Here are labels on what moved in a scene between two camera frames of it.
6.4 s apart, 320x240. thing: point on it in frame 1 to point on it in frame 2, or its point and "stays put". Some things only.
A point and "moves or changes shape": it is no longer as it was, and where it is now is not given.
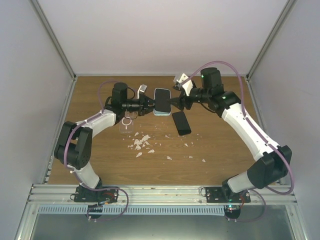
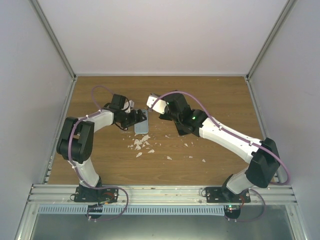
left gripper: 144,107 to 134,120
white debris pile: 139,142 stays put
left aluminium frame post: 53,37 stays put
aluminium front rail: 155,194 stays put
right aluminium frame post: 288,6 stays put
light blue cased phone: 162,107 moves or changes shape
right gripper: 180,102 to 161,117
